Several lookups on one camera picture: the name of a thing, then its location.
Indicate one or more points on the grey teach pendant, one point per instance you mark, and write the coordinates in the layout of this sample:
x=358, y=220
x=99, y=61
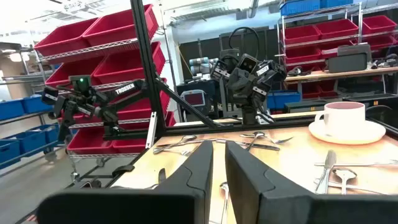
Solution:
x=194, y=99

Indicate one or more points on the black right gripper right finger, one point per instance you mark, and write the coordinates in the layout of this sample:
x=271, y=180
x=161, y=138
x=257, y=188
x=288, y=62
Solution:
x=264, y=205

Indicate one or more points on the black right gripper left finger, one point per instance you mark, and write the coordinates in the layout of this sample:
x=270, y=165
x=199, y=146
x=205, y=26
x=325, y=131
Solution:
x=186, y=202

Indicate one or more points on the red plastic storage bin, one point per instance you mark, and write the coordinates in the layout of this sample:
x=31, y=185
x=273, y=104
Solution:
x=377, y=24
x=337, y=28
x=127, y=63
x=136, y=110
x=170, y=119
x=300, y=34
x=90, y=141
x=311, y=90
x=74, y=70
x=379, y=42
x=301, y=54
x=129, y=146
x=121, y=26
x=65, y=39

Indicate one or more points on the black equipment case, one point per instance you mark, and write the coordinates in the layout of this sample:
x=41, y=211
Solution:
x=348, y=62

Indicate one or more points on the peach ceramic saucer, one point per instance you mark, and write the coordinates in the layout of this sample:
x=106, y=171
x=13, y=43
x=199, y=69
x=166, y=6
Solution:
x=373, y=133

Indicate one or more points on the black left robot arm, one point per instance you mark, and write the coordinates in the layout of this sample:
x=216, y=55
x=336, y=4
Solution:
x=250, y=115

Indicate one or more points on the blue plastic storage bin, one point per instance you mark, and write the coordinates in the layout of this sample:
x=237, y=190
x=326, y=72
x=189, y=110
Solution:
x=335, y=3
x=29, y=141
x=11, y=109
x=9, y=151
x=34, y=104
x=300, y=7
x=49, y=133
x=283, y=99

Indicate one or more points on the black background robot arm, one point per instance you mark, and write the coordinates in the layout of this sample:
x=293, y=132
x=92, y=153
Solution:
x=124, y=90

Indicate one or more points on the white metal bracket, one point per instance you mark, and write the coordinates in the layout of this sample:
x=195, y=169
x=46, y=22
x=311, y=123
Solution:
x=151, y=130

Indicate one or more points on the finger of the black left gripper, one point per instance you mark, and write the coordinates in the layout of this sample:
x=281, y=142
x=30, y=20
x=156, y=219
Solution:
x=237, y=81
x=251, y=87

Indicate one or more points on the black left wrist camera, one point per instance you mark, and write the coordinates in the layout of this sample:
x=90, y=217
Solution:
x=247, y=63

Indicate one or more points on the grey background robot arm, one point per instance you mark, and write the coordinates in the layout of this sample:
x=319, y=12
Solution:
x=199, y=62

